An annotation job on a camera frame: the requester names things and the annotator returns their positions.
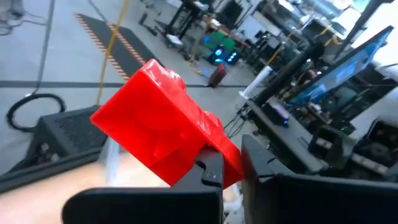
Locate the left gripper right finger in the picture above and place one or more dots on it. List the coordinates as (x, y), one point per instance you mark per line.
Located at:
(311, 199)

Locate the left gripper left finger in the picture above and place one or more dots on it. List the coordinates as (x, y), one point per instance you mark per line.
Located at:
(140, 205)

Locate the red toy block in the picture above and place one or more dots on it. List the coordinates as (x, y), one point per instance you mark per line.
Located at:
(161, 124)

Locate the black perforated computer case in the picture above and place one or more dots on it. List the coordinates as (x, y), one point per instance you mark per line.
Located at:
(68, 133)

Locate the black rig beam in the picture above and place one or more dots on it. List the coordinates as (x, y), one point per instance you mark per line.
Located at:
(286, 73)

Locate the white roll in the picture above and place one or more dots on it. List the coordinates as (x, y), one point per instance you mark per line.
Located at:
(256, 82)

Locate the blue-screen monitor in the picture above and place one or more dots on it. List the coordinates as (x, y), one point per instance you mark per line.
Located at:
(342, 68)

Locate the red floor canister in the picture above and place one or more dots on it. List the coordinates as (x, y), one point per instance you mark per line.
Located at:
(217, 76)

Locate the black striped floor mat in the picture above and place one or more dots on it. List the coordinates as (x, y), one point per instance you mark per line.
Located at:
(124, 46)

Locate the blue-lit floor device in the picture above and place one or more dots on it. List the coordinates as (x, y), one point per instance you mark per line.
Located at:
(222, 56)

